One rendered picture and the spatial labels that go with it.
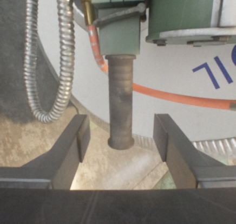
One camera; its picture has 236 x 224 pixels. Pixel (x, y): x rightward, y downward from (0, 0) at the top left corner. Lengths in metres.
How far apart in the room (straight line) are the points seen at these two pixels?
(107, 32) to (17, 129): 0.79
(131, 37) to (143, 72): 0.20
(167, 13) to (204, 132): 0.26
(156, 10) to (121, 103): 0.12
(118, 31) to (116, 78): 0.06
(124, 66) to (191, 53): 0.17
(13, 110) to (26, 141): 0.17
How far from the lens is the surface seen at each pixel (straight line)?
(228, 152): 0.38
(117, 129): 0.23
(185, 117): 0.38
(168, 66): 0.37
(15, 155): 0.94
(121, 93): 0.22
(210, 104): 0.24
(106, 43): 0.22
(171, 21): 0.18
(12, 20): 1.16
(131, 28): 0.21
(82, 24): 0.56
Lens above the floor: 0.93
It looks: 49 degrees down
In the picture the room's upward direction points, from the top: 71 degrees clockwise
